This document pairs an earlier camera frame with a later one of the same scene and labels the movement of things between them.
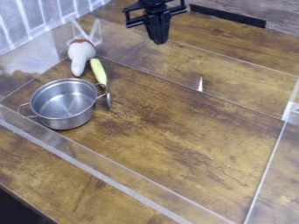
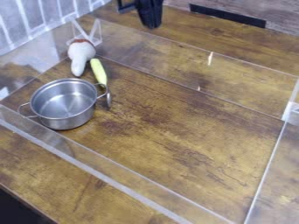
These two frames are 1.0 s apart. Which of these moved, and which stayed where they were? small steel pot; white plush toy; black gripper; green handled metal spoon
Moved: black gripper
Stayed: small steel pot; white plush toy; green handled metal spoon
